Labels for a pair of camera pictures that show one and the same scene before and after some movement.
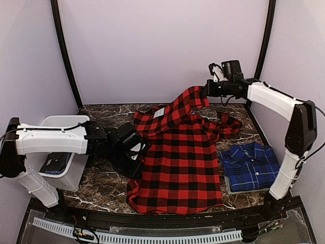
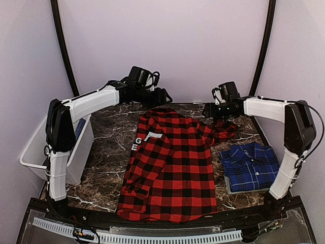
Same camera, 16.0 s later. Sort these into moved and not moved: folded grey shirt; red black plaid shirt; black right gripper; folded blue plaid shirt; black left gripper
Moved: black left gripper; black right gripper; red black plaid shirt
Not moved: folded blue plaid shirt; folded grey shirt
